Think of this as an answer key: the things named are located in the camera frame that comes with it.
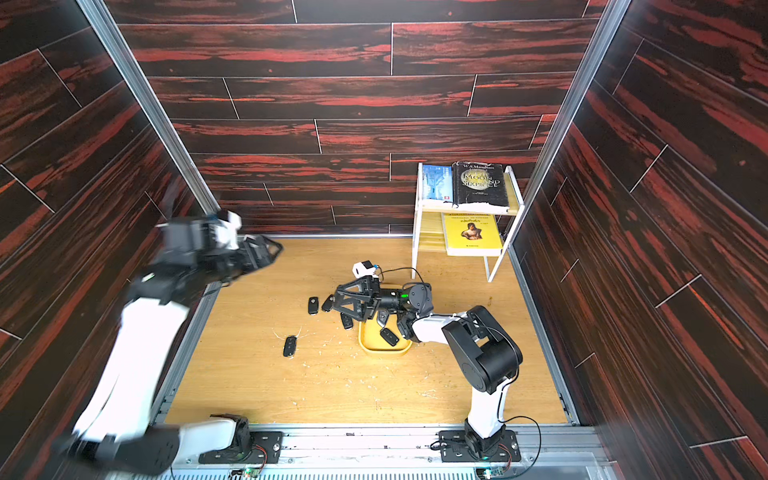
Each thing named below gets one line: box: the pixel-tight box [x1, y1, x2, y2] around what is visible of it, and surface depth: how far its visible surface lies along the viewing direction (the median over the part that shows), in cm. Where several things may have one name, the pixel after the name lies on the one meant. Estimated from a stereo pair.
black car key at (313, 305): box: [308, 296, 319, 315], surface depth 103 cm
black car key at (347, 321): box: [340, 312, 353, 329], surface depth 98 cm
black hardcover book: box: [451, 161, 509, 208], surface depth 88 cm
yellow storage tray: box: [358, 311, 413, 355], surface depth 93 cm
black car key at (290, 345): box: [283, 335, 297, 357], surface depth 92 cm
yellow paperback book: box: [444, 213, 503, 256], surface depth 96 cm
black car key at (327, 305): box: [321, 294, 335, 312], surface depth 103 cm
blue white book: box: [421, 164, 454, 203], surface depth 90 cm
